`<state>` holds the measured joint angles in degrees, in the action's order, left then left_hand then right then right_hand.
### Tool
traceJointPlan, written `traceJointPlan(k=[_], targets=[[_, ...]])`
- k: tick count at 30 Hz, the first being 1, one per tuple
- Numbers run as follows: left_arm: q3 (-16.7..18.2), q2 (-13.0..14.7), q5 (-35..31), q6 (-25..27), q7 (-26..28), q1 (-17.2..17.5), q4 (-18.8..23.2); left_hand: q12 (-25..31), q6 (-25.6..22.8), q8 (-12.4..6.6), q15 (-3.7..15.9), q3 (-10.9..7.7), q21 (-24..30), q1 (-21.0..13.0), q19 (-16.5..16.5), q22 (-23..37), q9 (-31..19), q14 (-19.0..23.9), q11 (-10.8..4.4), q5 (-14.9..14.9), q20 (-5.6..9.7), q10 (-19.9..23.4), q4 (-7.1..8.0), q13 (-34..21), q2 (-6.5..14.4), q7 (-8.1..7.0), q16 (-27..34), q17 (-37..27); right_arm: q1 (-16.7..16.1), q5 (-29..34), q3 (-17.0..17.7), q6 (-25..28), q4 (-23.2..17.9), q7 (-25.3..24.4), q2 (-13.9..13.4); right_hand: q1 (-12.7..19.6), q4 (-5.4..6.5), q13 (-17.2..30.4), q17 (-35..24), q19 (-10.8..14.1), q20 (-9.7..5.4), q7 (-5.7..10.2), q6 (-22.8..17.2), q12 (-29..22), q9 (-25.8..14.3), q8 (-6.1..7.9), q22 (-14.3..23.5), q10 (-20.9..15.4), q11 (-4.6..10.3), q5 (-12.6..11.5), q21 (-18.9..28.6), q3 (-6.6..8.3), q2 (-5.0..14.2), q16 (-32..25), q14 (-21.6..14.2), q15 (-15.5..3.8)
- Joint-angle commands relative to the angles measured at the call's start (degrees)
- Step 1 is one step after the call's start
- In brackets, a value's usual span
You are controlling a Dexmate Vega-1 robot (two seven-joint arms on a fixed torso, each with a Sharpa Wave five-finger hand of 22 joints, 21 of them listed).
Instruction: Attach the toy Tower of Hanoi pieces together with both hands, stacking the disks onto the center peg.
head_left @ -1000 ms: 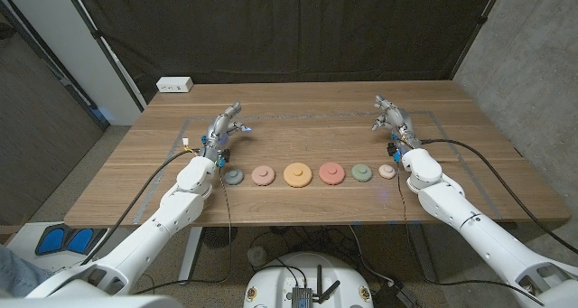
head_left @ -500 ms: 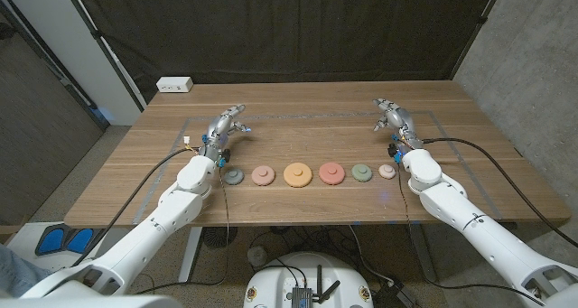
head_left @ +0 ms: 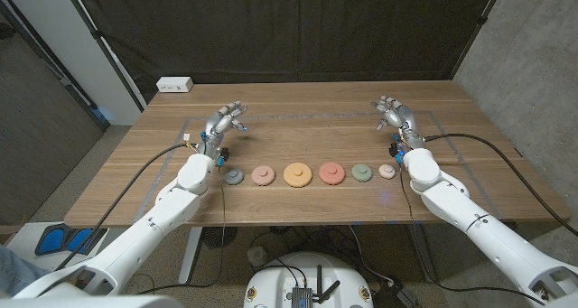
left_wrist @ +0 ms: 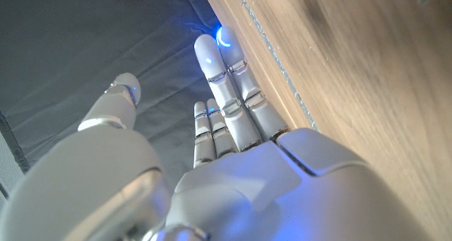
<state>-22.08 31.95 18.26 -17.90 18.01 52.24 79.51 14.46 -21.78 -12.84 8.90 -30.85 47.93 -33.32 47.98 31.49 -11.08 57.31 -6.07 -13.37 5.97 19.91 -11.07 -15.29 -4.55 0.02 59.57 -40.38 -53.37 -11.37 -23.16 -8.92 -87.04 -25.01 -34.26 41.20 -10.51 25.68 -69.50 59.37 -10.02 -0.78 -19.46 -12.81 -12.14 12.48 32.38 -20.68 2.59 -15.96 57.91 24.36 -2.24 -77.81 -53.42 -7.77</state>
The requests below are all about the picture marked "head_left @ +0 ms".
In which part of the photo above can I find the green toy disk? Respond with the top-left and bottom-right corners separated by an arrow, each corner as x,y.
351,163 -> 374,183

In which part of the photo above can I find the dark table leg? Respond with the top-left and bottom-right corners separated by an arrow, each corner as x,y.
406,224 -> 437,285

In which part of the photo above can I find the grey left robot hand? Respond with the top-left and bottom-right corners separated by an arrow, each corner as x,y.
202,100 -> 249,149

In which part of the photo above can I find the coral red toy disk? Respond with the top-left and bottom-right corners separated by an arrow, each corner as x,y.
318,162 -> 346,186

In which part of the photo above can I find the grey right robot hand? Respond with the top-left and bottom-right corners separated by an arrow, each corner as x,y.
369,95 -> 426,150

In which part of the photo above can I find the dusty pink toy disk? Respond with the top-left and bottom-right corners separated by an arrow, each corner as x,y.
251,164 -> 276,187

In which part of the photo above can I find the black backdrop cloth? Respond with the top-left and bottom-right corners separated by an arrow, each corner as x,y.
70,0 -> 502,104

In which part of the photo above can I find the white power strip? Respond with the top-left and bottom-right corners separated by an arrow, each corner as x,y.
155,76 -> 194,94

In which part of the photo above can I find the white table leg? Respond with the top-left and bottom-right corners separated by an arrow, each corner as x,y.
178,226 -> 204,285

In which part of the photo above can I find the white round floor object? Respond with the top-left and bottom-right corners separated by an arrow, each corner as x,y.
247,246 -> 269,268

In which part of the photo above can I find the black backdrop stand pole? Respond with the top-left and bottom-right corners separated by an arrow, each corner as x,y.
60,0 -> 149,110
448,0 -> 507,81

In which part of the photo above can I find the blue foot pedal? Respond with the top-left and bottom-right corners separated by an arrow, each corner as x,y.
66,228 -> 107,255
34,226 -> 69,257

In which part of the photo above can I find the black round floor fan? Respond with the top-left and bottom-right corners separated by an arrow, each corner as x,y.
201,226 -> 239,249

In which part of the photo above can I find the black radio module with antennas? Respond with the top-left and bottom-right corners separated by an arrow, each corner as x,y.
291,265 -> 342,308

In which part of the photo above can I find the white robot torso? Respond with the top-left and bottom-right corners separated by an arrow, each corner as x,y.
243,252 -> 375,308

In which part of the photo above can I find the thin black cable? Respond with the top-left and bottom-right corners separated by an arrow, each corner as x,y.
137,165 -> 228,295
397,163 -> 536,307

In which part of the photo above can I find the large orange toy disk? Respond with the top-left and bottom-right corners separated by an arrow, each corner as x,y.
283,162 -> 313,189

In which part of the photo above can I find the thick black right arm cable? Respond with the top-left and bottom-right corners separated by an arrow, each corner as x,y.
424,133 -> 578,238

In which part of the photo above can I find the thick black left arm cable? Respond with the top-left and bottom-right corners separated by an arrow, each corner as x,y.
53,143 -> 200,272

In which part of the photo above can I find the thin black left cable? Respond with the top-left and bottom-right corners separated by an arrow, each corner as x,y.
137,165 -> 228,295

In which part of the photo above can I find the person leg in jeans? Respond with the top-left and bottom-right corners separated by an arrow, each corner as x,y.
0,244 -> 51,298

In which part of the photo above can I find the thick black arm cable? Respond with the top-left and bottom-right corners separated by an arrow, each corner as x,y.
53,143 -> 200,272
424,133 -> 578,238

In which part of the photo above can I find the grey toy disk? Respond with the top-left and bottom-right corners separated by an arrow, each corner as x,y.
224,167 -> 246,186

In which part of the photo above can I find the thin black right cable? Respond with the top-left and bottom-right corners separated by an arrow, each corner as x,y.
397,163 -> 536,307

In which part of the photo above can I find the black power adapter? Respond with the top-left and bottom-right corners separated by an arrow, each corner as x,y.
373,278 -> 419,308

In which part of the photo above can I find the white pedal platform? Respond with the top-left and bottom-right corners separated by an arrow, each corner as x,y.
6,221 -> 114,273

